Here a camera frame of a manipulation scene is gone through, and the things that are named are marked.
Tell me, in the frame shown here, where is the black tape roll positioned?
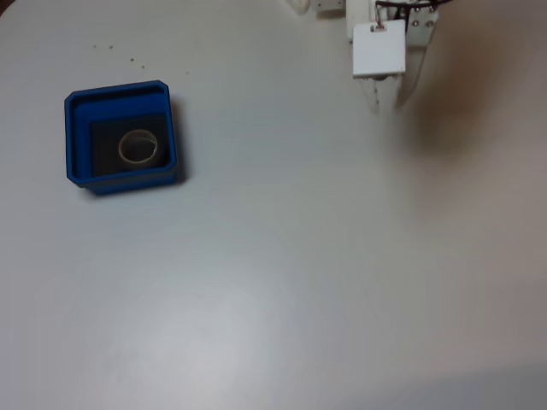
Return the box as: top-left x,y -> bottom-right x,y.
116,128 -> 167,169

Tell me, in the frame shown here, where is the black pad box liner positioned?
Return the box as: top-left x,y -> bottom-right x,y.
89,111 -> 171,178

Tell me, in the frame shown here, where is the blue plastic box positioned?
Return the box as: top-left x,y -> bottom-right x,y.
63,79 -> 185,196

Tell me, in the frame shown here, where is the white square camera box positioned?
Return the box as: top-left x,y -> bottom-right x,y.
351,20 -> 407,81

